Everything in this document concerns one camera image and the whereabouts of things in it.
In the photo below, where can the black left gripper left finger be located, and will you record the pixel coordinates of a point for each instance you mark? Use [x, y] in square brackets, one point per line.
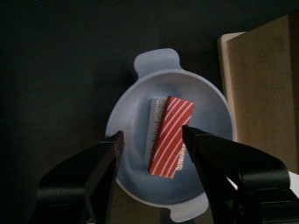
[82, 175]

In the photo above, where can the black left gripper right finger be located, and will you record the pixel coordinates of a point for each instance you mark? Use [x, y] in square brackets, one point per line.
[241, 175]

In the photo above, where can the red white striped block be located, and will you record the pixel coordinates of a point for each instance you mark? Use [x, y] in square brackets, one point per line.
[171, 137]

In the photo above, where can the tan wooden board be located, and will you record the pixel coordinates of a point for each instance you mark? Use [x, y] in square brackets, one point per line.
[265, 93]

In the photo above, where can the light blue plastic bowl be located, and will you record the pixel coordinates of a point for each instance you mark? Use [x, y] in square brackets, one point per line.
[171, 84]

